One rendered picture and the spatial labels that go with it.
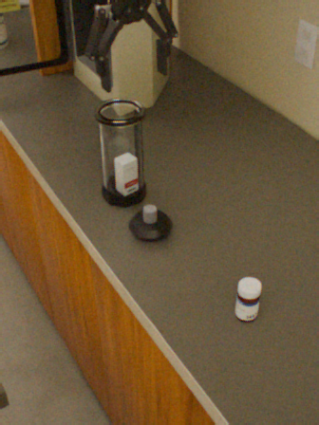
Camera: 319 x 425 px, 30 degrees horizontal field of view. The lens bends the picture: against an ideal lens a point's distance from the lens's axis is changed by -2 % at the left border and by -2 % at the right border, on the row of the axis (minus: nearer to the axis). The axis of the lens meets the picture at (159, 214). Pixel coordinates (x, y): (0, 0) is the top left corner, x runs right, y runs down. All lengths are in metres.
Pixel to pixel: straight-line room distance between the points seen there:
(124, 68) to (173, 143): 0.25
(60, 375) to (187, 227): 1.07
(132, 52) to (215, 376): 0.94
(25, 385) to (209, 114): 1.16
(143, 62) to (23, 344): 1.20
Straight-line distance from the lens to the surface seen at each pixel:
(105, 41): 1.13
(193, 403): 1.18
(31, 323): 2.40
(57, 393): 2.18
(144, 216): 1.25
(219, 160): 1.51
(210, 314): 1.12
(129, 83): 1.67
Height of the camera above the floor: 1.78
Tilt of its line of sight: 39 degrees down
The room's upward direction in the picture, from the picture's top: 1 degrees counter-clockwise
